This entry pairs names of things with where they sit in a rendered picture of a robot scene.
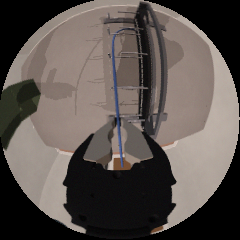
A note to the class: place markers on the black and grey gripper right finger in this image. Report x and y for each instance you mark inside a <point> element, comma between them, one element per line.
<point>140,147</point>

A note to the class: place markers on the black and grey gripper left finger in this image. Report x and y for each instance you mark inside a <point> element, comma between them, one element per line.
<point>95,149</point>

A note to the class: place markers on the grey free-standing rack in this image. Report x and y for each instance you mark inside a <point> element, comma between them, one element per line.
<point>147,75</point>

